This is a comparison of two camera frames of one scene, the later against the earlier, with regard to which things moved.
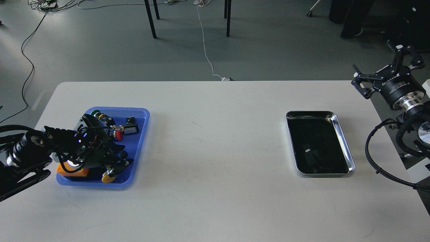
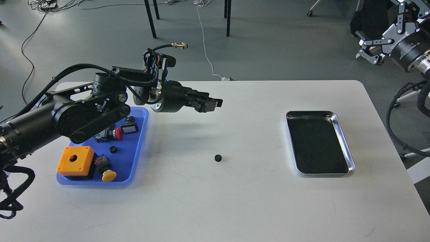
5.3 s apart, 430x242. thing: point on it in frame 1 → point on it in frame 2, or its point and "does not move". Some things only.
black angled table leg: x=151 y=15 does not move
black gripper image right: x=399 y=86 → x=403 y=46
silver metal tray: x=319 y=146 does not move
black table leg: x=227 y=11 does not move
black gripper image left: x=90 y=150 → x=176 y=96
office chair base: x=309 y=13 does not move
